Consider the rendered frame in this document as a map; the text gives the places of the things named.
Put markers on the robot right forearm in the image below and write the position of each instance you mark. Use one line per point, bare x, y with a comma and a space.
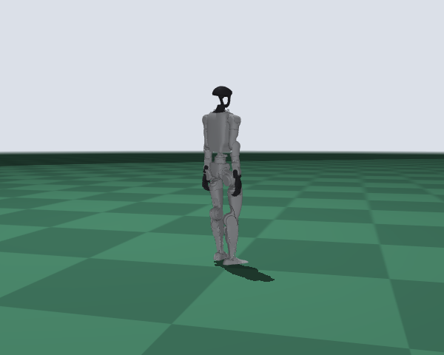
235, 157

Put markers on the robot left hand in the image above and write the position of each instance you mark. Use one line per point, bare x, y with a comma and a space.
205, 182

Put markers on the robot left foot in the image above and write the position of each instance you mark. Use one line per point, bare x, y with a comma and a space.
218, 256

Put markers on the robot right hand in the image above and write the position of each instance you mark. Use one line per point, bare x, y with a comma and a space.
237, 183

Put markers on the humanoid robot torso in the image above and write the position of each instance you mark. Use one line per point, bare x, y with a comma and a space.
218, 141

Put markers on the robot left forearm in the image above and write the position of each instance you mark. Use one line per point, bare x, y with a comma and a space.
207, 157

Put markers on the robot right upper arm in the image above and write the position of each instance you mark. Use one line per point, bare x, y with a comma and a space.
234, 122

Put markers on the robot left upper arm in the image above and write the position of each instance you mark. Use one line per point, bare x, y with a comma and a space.
204, 120

